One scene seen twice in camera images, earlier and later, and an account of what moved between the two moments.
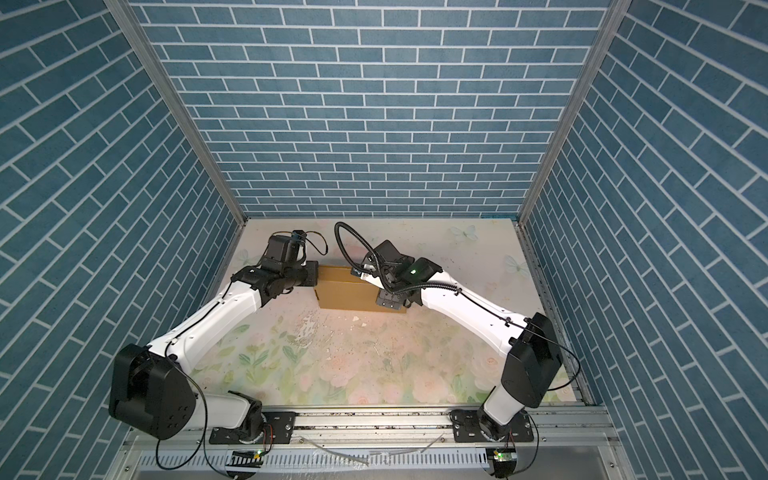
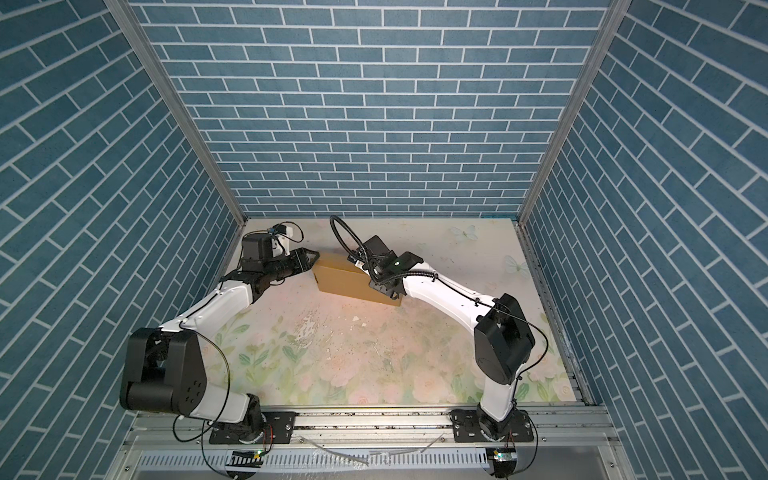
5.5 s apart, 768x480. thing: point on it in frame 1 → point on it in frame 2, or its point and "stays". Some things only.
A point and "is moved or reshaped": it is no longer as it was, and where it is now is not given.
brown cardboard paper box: [339, 288] is moved or reshaped
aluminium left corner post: [127, 14] stays
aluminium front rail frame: [570, 443] stays
